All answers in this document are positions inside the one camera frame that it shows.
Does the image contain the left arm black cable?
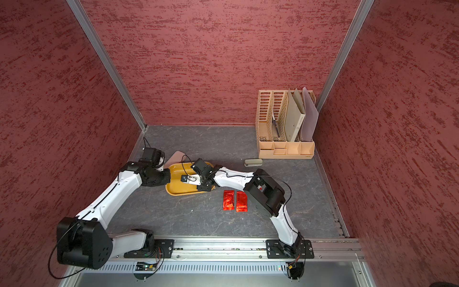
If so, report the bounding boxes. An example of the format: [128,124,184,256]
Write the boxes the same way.
[47,218,88,280]

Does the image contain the aluminium corner post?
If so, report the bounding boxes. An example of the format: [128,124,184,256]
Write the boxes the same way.
[316,0,375,112]
[66,0,148,133]

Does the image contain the pale green stapler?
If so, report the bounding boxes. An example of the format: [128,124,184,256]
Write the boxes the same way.
[244,159,263,167]

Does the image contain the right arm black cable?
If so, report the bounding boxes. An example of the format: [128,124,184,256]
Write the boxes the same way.
[214,168,307,259]

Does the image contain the left aluminium corner post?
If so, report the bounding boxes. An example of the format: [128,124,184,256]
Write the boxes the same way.
[66,0,148,133]

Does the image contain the grey-white file folder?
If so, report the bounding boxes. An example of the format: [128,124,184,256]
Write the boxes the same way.
[284,89,305,142]

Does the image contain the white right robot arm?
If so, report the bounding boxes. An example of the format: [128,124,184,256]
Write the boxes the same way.
[182,160,303,258]

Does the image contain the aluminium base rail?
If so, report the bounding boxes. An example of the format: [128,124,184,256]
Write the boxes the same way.
[76,236,366,262]

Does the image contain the red tea bag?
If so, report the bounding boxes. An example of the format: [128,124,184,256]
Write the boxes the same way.
[222,190,235,210]
[236,191,248,212]

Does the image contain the right aluminium corner post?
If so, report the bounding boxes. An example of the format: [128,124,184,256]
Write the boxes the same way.
[316,0,375,112]

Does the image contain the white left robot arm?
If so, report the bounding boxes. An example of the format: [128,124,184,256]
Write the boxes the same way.
[54,161,170,270]

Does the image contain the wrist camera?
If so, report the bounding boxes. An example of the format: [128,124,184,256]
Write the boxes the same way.
[139,147,165,169]
[180,159,213,186]

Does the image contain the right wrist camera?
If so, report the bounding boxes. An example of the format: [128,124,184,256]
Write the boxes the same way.
[180,159,213,186]

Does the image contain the beige plastic desk organizer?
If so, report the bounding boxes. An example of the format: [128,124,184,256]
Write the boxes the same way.
[255,88,319,160]

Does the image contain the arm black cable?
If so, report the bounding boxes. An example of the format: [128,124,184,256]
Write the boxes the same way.
[214,168,307,259]
[47,218,88,280]

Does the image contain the yellow plastic storage box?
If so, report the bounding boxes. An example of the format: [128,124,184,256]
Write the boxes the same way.
[166,163,203,196]

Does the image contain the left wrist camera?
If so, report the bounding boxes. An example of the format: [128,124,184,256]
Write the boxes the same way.
[139,147,165,169]

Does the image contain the dark blue book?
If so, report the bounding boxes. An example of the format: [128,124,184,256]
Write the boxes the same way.
[271,113,280,138]

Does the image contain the pink plastic case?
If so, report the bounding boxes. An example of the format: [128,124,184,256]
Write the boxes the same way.
[164,151,185,169]

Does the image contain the lilac file folder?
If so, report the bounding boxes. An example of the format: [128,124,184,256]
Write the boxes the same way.
[300,87,319,142]

